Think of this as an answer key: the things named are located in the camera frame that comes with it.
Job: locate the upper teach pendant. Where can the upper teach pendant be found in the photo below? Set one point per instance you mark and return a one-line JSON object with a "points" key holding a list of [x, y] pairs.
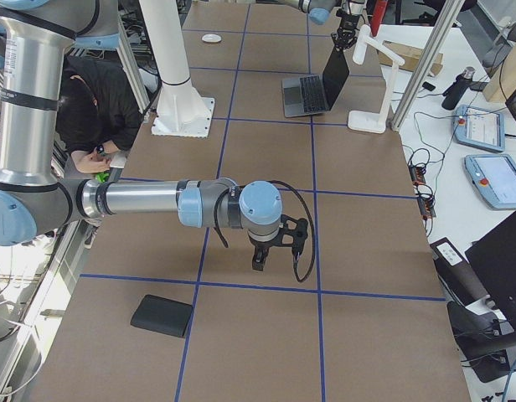
{"points": [[475, 127]]}

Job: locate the black power strip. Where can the black power strip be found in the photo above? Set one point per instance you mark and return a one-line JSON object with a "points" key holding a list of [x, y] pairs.
{"points": [[425, 195]]}

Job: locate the black monitor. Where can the black monitor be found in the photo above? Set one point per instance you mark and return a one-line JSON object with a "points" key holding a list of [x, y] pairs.
{"points": [[493, 259]]}

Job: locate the aluminium frame post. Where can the aluminium frame post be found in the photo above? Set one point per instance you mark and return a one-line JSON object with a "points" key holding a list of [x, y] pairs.
{"points": [[444, 22]]}

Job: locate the white desk lamp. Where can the white desk lamp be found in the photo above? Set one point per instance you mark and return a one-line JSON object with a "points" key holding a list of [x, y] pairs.
{"points": [[372, 121]]}

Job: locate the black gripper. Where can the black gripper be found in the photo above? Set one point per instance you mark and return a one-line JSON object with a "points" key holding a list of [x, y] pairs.
{"points": [[259, 247], [348, 24]]}

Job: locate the black labelled box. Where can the black labelled box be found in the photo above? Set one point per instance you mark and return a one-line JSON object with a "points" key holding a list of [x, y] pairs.
{"points": [[458, 274]]}

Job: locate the teach pendant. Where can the teach pendant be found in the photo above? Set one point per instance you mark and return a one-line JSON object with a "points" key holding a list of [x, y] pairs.
{"points": [[494, 177], [475, 127]]}

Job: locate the cardboard box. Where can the cardboard box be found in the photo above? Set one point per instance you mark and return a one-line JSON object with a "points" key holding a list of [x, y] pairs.
{"points": [[412, 55]]}

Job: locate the black water bottle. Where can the black water bottle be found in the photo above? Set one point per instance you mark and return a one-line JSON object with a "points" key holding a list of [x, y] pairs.
{"points": [[454, 93]]}

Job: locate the red cylinder object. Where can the red cylinder object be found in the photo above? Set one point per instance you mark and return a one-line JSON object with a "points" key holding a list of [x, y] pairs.
{"points": [[377, 16]]}

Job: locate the white computer mouse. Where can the white computer mouse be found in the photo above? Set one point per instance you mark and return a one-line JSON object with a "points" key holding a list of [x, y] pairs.
{"points": [[211, 38]]}

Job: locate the grey laptop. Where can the grey laptop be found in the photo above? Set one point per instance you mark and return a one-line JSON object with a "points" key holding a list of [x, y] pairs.
{"points": [[315, 94]]}

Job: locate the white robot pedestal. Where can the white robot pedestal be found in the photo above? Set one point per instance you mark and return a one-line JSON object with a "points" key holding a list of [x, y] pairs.
{"points": [[181, 110]]}

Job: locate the black mouse pad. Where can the black mouse pad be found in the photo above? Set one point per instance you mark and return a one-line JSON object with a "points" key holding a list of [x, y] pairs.
{"points": [[162, 315]]}

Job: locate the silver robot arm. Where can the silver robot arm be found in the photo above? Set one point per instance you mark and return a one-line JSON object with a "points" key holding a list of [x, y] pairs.
{"points": [[33, 201], [319, 11]]}

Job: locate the person in black jacket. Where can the person in black jacket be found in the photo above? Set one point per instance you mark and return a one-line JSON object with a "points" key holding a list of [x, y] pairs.
{"points": [[97, 115]]}

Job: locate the lower teach pendant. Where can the lower teach pendant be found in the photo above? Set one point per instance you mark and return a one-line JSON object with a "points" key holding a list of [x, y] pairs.
{"points": [[494, 177]]}

